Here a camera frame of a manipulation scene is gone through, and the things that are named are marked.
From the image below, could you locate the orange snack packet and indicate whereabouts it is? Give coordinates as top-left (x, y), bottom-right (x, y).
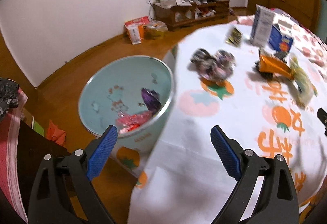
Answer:
top-left (254, 48), bottom-right (293, 80)

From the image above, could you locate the black ribbed wrapper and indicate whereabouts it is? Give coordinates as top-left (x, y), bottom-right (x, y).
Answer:
top-left (273, 51), bottom-right (288, 63)

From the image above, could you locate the red blue snack wrapper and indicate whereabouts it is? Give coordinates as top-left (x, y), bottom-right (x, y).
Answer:
top-left (115, 111), bottom-right (153, 134)

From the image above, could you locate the purple wrapper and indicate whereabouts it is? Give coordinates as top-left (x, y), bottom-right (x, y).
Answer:
top-left (141, 88), bottom-right (162, 115)

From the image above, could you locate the light blue trash bin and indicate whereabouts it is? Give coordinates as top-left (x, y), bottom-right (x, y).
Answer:
top-left (78, 55), bottom-right (175, 153)

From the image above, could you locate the clear yellowish plastic bag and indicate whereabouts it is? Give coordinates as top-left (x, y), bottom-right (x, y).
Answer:
top-left (289, 53), bottom-right (318, 106)

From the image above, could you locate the red striped cloth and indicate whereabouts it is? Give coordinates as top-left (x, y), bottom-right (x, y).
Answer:
top-left (1, 89), bottom-right (28, 223)

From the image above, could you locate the white printed tablecloth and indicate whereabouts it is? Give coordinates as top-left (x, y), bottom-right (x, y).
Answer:
top-left (128, 24), bottom-right (326, 223)

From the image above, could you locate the orange paper on floor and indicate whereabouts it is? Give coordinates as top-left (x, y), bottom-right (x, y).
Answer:
top-left (45, 120), bottom-right (66, 147)

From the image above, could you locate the blue Look milk carton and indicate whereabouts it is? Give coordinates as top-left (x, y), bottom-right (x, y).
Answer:
top-left (268, 20), bottom-right (294, 53)

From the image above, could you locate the white blue tall carton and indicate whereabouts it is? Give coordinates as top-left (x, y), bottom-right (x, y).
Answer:
top-left (250, 4), bottom-right (275, 47)

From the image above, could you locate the grey pink crumpled wrapper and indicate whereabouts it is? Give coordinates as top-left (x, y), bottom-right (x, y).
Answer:
top-left (190, 48), bottom-right (236, 82)

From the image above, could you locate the gold black small sachet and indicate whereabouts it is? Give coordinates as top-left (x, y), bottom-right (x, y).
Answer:
top-left (225, 26), bottom-right (243, 47)

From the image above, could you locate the black plastic bag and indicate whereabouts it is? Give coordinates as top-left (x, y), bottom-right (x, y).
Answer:
top-left (0, 77), bottom-right (19, 121)

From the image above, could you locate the wooden TV cabinet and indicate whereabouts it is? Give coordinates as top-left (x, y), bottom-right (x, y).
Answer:
top-left (152, 0), bottom-right (230, 31)

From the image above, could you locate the yellow lidded plastic tub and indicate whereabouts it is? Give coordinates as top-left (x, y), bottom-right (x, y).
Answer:
top-left (145, 20), bottom-right (168, 40)

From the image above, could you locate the red white cardboard box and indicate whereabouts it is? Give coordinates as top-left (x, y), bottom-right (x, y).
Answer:
top-left (124, 16), bottom-right (150, 45)

